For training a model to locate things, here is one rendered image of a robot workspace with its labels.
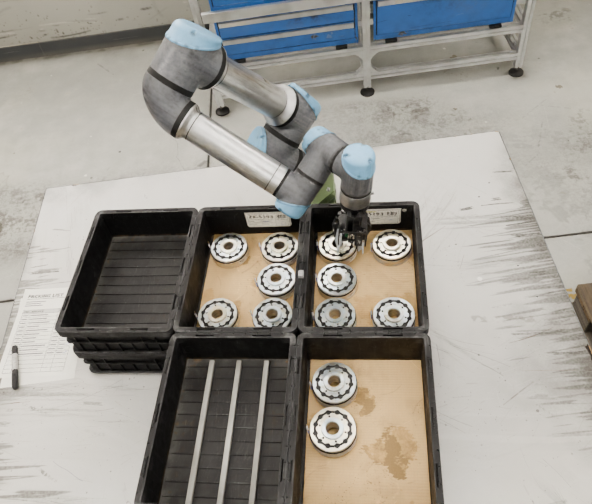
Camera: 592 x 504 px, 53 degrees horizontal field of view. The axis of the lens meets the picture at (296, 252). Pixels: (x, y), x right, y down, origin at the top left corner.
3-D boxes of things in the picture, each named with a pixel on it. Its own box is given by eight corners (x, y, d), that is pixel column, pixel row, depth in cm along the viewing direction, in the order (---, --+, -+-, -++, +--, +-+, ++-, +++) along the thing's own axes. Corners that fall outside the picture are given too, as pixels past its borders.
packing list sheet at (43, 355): (19, 290, 184) (18, 290, 183) (92, 282, 183) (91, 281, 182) (-8, 389, 163) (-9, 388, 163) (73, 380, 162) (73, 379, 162)
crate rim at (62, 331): (99, 215, 171) (96, 210, 169) (201, 212, 167) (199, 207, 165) (56, 337, 146) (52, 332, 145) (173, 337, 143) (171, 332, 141)
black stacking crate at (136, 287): (112, 237, 178) (97, 211, 169) (208, 235, 174) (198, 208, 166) (73, 355, 154) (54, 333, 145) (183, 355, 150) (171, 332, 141)
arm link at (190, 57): (281, 133, 181) (137, 63, 137) (307, 90, 177) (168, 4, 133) (305, 152, 174) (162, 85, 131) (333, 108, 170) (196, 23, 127)
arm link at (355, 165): (357, 134, 135) (385, 153, 131) (354, 169, 144) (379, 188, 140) (332, 150, 132) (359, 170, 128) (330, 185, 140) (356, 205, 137)
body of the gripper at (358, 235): (336, 247, 150) (338, 215, 140) (336, 221, 155) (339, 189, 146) (366, 248, 150) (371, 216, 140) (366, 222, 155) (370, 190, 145)
